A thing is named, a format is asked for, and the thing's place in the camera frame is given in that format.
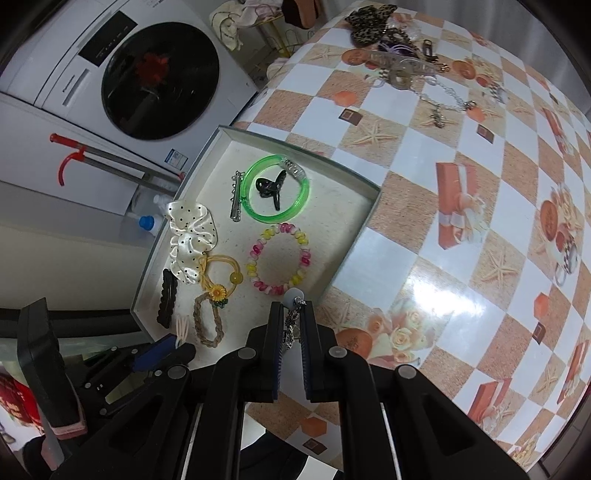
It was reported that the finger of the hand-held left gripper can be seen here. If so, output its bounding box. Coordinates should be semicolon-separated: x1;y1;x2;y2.
130;335;180;373
148;344;197;377

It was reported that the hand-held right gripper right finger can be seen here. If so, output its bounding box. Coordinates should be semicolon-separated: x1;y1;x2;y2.
300;301;529;480

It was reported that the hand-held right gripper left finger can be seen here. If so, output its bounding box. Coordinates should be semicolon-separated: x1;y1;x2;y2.
48;302;284;480

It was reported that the brown braided hair tie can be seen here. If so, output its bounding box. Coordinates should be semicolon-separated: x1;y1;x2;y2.
193;292;228;348

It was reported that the black wavy hair clip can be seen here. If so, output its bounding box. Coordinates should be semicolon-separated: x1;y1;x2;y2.
156;268;180;329

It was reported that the silver dangling earring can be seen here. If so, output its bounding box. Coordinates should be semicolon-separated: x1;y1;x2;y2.
283;287;308;349

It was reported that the pink yellow beaded bracelet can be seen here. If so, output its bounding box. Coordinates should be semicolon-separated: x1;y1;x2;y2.
247;223;312;296

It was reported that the yellow sunflower hair tie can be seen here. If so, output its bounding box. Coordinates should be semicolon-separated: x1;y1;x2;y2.
198;253;245;309

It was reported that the white polka dot scrunchie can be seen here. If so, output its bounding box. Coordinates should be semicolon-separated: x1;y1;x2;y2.
166;200;219;284

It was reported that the white shallow tray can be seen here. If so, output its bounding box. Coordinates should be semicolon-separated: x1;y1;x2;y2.
130;126;383;344

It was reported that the silver metal hair clip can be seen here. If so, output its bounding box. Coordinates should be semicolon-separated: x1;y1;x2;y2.
229;171;245;223

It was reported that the black claw hair clip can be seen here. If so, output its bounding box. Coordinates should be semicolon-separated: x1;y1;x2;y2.
253;170;287;210

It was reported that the green translucent bangle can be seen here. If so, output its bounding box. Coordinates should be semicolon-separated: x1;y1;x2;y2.
242;154;311;220

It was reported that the pile of mixed jewelry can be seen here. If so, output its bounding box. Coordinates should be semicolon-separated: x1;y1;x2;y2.
346;4;509;130

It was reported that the black slab pink edge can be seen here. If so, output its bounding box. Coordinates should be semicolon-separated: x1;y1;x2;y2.
17;298;88;437

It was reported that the red printed packet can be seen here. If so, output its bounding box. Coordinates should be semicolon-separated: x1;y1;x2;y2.
0;374;44;435

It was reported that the blue capped bottle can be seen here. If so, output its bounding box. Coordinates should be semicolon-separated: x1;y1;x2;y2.
122;215;164;241

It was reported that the checkered printed tablecloth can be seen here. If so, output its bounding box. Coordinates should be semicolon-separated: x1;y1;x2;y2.
231;0;591;472

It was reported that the white washing machine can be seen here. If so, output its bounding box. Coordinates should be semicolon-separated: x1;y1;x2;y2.
0;0;259;178

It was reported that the cream cloth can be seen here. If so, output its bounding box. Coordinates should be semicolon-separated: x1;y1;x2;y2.
210;2;245;49

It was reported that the leopard print hair clip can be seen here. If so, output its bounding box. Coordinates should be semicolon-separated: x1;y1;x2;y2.
346;6;399;47

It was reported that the red handled mop stick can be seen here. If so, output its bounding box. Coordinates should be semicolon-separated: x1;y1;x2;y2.
50;133;188;185

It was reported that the silver chain bracelet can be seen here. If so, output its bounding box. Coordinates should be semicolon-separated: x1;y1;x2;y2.
418;76;481;127

